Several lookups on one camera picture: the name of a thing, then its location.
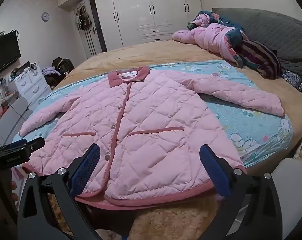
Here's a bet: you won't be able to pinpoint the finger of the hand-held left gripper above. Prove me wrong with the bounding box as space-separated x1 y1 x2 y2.
8 138 28 148
0 137 45 156

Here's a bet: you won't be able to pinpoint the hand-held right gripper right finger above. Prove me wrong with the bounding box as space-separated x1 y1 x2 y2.
199 144 284 240

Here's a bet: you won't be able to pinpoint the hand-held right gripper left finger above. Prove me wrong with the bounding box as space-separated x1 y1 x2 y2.
16 143 101 240

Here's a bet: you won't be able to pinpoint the pink quilted jacket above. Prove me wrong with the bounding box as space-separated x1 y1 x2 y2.
19 66 286 211

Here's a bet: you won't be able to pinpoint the purple clothes pile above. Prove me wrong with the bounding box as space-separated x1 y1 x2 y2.
42 66 62 77

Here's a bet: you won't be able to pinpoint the pile of pink clothes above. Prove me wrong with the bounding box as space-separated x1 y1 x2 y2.
171 10 249 68

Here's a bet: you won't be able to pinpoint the person's left hand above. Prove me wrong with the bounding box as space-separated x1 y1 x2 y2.
10 180 18 202

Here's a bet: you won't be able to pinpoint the cartoon print blue blanket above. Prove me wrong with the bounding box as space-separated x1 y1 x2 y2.
12 59 295 167

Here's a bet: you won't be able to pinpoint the white drawer chest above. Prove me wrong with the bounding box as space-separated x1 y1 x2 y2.
9 61 53 106

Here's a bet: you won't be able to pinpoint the black bag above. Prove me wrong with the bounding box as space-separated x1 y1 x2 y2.
51 57 75 75

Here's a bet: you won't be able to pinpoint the white rounded object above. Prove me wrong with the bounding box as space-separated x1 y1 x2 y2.
271 157 302 240

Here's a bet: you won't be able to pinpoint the black television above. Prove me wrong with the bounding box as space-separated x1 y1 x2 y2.
0 31 22 80

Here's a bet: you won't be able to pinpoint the dark floral pillow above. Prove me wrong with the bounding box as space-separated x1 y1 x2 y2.
281 70 302 95

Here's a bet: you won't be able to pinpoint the striped purple blanket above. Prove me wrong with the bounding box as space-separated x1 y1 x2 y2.
237 39 283 79

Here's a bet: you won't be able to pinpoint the room door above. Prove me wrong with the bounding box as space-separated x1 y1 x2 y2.
74 0 108 60

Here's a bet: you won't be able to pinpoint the bed with tan sheet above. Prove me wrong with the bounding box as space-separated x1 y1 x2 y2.
9 39 302 172

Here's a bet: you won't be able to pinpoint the hanging bags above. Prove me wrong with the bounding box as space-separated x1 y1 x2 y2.
76 4 93 30

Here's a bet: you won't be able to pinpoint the grey quilted headboard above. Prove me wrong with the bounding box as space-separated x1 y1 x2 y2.
211 7 302 78

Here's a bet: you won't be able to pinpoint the white glossy wardrobe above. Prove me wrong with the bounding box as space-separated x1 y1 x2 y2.
57 0 203 53

